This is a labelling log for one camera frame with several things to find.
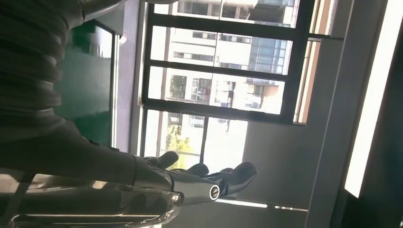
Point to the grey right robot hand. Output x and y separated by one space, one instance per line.
78 163

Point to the green conveyor belt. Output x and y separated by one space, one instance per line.
85 94

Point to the black framed window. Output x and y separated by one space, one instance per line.
217 69

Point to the building outside window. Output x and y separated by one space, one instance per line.
233 53

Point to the white ceiling light strip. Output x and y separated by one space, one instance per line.
371 104

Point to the white conveyor frame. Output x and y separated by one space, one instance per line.
116 94

